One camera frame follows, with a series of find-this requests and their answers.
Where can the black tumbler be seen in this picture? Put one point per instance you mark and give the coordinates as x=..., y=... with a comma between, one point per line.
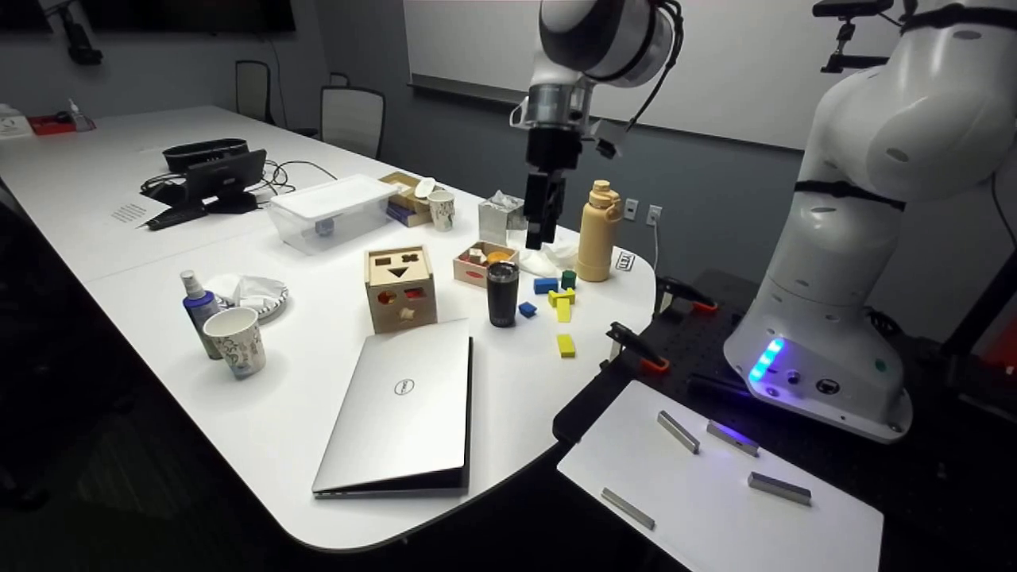
x=504, y=295

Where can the red flat item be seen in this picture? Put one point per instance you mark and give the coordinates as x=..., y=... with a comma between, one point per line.
x=57, y=122

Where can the yellow rectangular block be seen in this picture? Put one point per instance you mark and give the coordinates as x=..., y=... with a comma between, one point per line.
x=566, y=349

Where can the silver Dell laptop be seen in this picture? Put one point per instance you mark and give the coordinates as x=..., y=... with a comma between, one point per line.
x=407, y=414

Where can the white wall outlet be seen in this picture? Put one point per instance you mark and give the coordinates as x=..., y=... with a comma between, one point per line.
x=657, y=214
x=631, y=208

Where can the black pouch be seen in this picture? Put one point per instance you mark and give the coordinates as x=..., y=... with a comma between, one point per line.
x=202, y=154

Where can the wooden tray of blocks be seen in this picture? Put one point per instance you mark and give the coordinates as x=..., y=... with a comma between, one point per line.
x=473, y=262

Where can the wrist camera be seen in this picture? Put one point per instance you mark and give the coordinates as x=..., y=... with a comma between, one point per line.
x=601, y=143

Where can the white square box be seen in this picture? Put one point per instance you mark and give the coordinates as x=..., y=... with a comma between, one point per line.
x=497, y=219

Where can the patterned paper cup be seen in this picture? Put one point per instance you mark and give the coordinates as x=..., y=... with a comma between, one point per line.
x=238, y=344

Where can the yellow T-shaped block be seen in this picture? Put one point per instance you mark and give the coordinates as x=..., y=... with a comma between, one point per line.
x=564, y=302

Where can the large blue block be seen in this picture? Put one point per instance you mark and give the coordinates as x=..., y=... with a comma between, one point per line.
x=545, y=284

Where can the white backed office chair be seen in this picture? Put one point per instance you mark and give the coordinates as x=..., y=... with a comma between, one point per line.
x=355, y=119

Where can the clear plastic storage container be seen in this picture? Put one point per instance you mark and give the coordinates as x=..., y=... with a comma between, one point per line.
x=328, y=212

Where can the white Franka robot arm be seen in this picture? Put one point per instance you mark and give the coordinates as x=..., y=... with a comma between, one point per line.
x=870, y=212

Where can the black stapler device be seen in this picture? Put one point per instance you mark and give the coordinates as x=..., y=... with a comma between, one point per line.
x=218, y=184

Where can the black clamp orange tip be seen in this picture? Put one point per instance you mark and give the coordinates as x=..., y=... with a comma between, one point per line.
x=689, y=296
x=632, y=349

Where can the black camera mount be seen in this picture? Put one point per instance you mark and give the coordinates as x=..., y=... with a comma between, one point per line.
x=845, y=34

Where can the green block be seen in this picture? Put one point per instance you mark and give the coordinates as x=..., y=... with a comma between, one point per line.
x=569, y=281

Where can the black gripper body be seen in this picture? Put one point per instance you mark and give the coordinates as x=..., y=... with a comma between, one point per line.
x=555, y=152

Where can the small blue block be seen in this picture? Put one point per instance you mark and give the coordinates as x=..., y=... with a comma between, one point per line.
x=528, y=310

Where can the small white cup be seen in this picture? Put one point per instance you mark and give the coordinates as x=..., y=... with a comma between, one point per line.
x=441, y=212

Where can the small cardboard box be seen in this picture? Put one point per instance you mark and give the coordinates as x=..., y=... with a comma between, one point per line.
x=402, y=196

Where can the white board panel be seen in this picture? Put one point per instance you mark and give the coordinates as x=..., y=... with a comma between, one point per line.
x=720, y=510

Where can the metal strip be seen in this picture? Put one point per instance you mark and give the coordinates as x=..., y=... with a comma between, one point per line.
x=732, y=439
x=678, y=431
x=626, y=510
x=781, y=487

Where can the black hanging device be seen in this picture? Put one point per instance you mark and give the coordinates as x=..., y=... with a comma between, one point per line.
x=78, y=34

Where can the tan water bottle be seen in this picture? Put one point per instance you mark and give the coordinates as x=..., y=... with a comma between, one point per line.
x=600, y=233

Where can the dark office chair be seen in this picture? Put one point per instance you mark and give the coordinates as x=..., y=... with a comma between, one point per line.
x=251, y=91

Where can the wall whiteboard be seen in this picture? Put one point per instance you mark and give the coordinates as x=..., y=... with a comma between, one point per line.
x=742, y=65

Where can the white crumpled tissue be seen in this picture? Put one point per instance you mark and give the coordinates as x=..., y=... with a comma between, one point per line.
x=556, y=253

